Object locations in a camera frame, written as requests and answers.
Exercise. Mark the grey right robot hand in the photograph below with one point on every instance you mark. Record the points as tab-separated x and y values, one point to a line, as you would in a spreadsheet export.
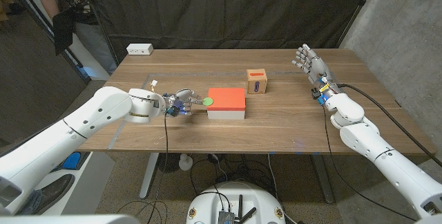
317	68

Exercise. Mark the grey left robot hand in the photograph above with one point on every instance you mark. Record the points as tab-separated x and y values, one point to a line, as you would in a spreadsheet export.
183	97

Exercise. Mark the green round coin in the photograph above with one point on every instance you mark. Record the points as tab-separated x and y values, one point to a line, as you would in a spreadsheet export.
208	101

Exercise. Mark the red lidded white box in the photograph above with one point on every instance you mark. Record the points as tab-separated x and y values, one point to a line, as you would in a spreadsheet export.
226	99

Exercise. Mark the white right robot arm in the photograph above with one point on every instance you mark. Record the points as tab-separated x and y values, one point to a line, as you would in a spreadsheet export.
373	141

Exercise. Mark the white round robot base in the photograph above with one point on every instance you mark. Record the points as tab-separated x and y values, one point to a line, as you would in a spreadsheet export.
238	200

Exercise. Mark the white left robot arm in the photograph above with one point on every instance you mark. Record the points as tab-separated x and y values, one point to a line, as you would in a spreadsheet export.
86	117

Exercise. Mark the small wooden slot box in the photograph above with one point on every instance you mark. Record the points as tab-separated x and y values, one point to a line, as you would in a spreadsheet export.
257	82

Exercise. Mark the white power outlet box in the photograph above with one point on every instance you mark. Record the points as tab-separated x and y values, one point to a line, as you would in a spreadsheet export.
139	48

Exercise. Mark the grey tape outline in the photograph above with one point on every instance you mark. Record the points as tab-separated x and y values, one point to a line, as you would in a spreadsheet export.
241	73

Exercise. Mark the small black floor fan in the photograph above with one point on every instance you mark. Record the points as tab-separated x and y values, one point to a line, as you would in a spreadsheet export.
168	162

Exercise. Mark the black backdrop stand pole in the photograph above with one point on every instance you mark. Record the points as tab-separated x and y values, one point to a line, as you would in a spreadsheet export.
112	49
362	2

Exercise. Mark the white table leg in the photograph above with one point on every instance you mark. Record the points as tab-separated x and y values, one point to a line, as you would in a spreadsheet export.
149	175

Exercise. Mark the black curtain backdrop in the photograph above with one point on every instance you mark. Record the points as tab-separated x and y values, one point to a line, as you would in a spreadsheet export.
224	9

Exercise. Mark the grey table leg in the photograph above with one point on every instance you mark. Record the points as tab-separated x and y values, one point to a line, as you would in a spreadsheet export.
323	179

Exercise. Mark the standing person in jeans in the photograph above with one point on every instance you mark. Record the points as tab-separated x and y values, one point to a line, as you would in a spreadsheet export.
89	37

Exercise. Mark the grey radio module with antennas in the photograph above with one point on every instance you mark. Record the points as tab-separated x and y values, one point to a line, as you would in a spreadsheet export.
226	217

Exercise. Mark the seated person leg and shoe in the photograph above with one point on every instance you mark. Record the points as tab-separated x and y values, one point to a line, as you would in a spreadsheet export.
52	191

